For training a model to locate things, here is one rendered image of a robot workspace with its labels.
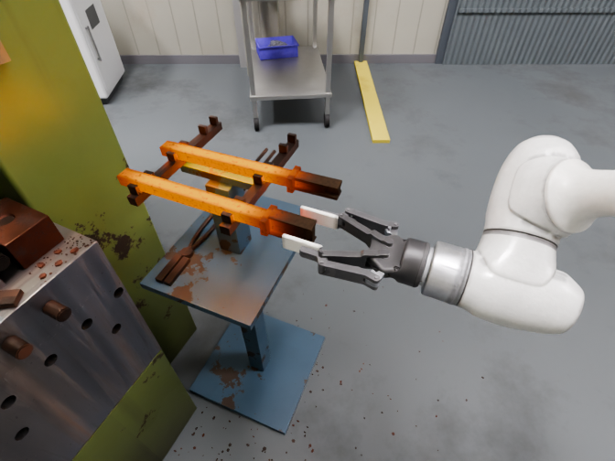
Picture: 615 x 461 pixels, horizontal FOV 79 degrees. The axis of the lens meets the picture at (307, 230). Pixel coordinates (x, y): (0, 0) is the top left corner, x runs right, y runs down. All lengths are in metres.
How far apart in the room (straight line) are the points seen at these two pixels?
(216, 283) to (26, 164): 0.46
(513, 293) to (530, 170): 0.17
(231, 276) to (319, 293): 0.88
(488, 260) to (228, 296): 0.56
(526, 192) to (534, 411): 1.23
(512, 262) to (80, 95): 0.90
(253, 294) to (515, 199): 0.57
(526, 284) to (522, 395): 1.18
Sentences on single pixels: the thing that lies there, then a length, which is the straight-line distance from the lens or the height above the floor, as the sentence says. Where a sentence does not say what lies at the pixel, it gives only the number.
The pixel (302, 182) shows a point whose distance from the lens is 0.73.
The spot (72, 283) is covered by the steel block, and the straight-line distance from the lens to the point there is 0.83.
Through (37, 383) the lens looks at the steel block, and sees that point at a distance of 0.91.
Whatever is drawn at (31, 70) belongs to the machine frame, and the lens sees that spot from 0.93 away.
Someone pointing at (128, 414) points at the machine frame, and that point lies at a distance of 1.21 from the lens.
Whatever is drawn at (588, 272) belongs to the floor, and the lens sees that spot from 2.29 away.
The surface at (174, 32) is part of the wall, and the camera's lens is 4.03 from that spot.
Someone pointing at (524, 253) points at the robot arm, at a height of 1.05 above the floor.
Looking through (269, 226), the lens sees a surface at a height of 0.98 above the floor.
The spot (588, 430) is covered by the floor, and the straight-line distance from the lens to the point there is 1.80.
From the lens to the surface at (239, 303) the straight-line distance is 0.88.
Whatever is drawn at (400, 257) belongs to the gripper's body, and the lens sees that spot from 0.61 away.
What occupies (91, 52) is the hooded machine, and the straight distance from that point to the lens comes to 3.41.
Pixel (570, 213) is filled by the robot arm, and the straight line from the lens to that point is 0.60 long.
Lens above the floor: 1.44
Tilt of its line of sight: 46 degrees down
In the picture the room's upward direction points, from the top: straight up
